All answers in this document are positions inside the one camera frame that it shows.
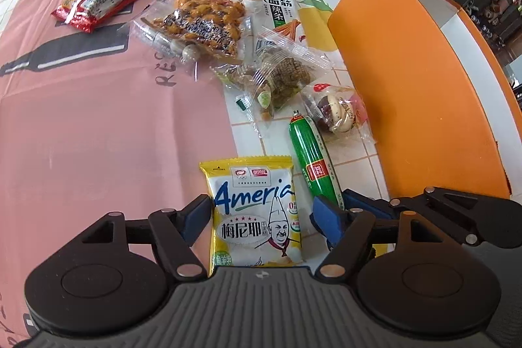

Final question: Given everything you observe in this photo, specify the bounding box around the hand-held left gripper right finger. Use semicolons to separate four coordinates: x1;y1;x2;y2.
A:
311;196;434;279

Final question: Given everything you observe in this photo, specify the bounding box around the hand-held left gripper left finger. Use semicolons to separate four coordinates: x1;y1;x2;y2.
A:
82;194;213;279

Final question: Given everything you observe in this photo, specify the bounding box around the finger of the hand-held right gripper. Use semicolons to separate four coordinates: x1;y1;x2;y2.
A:
342;187;511;249

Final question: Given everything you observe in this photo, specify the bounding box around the yellow and white cracker packet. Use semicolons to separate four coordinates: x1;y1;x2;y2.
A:
199;156;306;277

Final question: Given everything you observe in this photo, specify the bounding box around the green sausage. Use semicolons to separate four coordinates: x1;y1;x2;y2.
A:
289;111;345;210

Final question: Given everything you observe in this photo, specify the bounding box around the orange cardboard box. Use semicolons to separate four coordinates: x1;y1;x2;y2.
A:
327;0;512;202

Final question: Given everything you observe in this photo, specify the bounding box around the clear packet of white balls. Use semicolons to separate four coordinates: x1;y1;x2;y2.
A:
117;0;200;75

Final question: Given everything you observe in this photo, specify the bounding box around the clear packet of orange peanuts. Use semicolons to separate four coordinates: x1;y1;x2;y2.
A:
153;0;247;61

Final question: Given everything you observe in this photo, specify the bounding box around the white spicy strips packet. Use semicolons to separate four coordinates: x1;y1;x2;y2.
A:
244;0;304;47

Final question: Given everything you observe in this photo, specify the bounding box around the clear packet of small snacks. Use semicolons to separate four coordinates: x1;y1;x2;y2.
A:
210;63;278;137

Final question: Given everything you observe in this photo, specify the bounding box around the clear packet of brown snacks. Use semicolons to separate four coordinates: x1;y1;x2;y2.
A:
251;26;333;112

